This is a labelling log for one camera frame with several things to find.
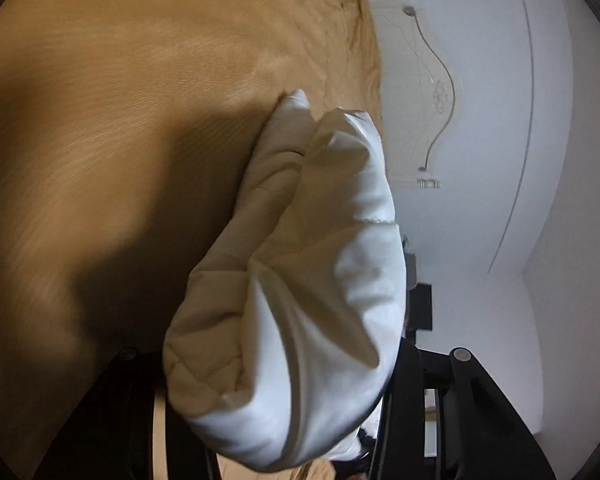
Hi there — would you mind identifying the white bed headboard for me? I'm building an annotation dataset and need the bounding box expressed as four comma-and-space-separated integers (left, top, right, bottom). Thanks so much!
365, 0, 466, 191

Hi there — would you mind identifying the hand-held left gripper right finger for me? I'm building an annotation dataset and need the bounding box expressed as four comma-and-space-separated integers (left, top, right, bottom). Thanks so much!
367, 340, 556, 480

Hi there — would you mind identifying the white puffer jacket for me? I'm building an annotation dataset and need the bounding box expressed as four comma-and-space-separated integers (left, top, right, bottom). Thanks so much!
162, 89, 408, 473

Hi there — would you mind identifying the mustard quilted blanket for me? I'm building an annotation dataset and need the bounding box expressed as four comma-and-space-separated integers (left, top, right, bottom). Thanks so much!
0, 0, 386, 480

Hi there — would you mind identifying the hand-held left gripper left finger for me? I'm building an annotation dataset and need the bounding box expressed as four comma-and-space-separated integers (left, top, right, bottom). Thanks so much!
35, 347, 221, 480

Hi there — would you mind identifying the black monitor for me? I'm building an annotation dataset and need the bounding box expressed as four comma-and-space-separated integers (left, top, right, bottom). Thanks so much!
405, 282, 433, 332

